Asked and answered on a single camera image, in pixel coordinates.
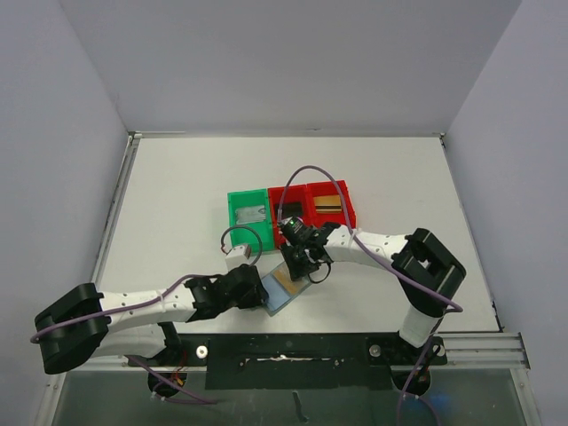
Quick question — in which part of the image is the gold card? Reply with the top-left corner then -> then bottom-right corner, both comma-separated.
272,263 -> 310,297
313,194 -> 343,214

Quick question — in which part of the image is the grey-green card holder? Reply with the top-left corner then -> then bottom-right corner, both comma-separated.
261,267 -> 312,316

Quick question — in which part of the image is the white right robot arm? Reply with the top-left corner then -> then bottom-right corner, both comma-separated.
279,217 -> 467,363

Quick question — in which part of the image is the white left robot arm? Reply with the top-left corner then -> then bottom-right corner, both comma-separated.
30,264 -> 268,375

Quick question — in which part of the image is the black card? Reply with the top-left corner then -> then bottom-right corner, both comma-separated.
280,201 -> 304,220

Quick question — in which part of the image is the silver VIP card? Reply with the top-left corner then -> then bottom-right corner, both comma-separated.
235,205 -> 266,225

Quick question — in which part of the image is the red plastic bin right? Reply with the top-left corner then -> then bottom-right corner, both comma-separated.
307,180 -> 357,227

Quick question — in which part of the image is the red plastic bin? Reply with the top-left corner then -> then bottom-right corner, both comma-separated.
267,185 -> 315,249
307,180 -> 357,227

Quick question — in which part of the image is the red plastic bin middle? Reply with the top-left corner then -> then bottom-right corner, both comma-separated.
267,185 -> 315,249

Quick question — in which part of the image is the green plastic bin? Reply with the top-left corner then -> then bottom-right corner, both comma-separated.
227,188 -> 275,252

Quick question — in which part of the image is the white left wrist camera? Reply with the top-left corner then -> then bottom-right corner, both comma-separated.
225,244 -> 251,271

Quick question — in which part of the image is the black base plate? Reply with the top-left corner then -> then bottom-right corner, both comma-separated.
144,332 -> 447,391

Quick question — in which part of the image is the aluminium frame rail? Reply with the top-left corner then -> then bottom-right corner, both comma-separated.
51,130 -> 187,426

